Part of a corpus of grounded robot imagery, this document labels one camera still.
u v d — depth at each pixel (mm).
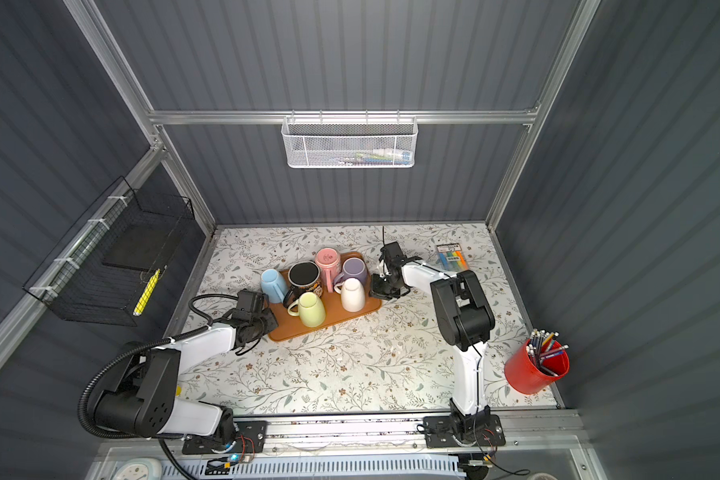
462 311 550
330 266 944
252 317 735
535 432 757
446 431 736
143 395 434
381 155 916
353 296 919
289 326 911
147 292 688
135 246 765
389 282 812
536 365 752
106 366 428
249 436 731
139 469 677
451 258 1084
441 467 706
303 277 916
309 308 867
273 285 920
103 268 721
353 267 967
